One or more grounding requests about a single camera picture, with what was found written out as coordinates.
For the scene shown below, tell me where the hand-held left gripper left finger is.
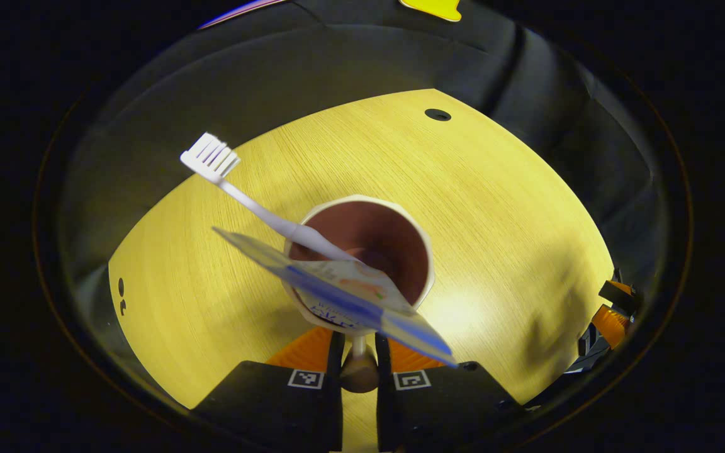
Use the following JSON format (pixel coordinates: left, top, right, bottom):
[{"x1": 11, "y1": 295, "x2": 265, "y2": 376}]
[{"x1": 193, "y1": 327, "x2": 346, "y2": 453}]

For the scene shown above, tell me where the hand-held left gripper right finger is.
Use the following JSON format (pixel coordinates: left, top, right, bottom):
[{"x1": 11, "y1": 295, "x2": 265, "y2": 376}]
[{"x1": 375, "y1": 330, "x2": 527, "y2": 453}]

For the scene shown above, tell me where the white toothpaste tube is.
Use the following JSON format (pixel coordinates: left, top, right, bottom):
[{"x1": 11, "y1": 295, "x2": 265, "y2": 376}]
[{"x1": 211, "y1": 226, "x2": 458, "y2": 367}]

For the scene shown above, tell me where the beige cup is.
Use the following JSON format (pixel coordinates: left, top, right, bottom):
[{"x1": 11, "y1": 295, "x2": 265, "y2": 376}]
[{"x1": 284, "y1": 195, "x2": 434, "y2": 394}]

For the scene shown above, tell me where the white toothbrush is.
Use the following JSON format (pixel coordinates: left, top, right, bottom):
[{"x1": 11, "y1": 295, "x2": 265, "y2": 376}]
[{"x1": 180, "y1": 132, "x2": 360, "y2": 262}]

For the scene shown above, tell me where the black backdrop cloth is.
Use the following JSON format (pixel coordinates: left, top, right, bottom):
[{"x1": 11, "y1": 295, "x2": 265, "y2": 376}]
[{"x1": 60, "y1": 0, "x2": 672, "y2": 315}]

